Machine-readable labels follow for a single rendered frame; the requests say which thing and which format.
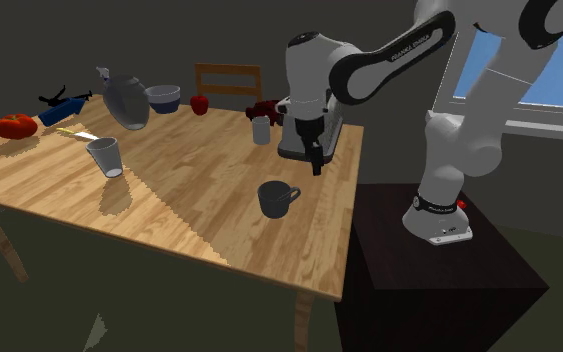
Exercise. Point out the grey glass vase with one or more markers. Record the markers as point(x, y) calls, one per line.
point(126, 103)

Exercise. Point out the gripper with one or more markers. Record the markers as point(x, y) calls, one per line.
point(306, 129)

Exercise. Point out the grey spray bottle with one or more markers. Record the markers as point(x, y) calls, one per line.
point(103, 74)

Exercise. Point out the grey tumbler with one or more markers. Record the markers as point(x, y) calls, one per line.
point(106, 157)

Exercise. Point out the blue box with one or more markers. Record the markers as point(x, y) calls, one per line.
point(59, 112)

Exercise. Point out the grey cup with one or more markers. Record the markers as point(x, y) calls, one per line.
point(261, 130)

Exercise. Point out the window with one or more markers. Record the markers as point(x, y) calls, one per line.
point(529, 78)

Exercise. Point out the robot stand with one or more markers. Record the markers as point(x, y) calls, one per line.
point(432, 282)

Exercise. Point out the white and blue bowl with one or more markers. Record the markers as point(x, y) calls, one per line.
point(164, 99)

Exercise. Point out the silver coffee machine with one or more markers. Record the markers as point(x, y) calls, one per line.
point(332, 131)

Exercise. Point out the dark grey mug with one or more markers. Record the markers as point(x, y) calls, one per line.
point(276, 200)

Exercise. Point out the red apple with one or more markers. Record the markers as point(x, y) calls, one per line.
point(199, 105)

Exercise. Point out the wooden table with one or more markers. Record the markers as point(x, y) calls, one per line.
point(188, 195)

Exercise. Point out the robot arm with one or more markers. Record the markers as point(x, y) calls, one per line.
point(461, 146)

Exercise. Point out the black figure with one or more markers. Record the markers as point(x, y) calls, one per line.
point(56, 99)

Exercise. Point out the wooden chair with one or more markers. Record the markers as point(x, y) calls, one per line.
point(229, 88)

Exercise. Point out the red tomato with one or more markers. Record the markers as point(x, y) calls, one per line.
point(15, 126)

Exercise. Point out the dark red object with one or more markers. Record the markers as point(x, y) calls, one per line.
point(264, 110)

